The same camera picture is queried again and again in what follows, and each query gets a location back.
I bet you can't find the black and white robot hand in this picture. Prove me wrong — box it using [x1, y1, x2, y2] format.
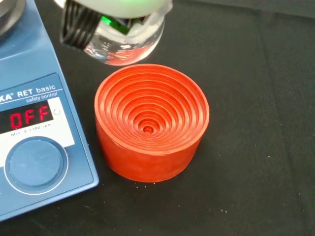
[53, 0, 173, 50]

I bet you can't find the heater with blue base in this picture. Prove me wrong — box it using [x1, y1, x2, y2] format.
[0, 0, 99, 222]

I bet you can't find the red ribbed flask stand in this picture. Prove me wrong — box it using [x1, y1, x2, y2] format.
[94, 63, 210, 183]

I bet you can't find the black bench cloth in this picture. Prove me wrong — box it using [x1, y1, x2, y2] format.
[0, 0, 315, 236]

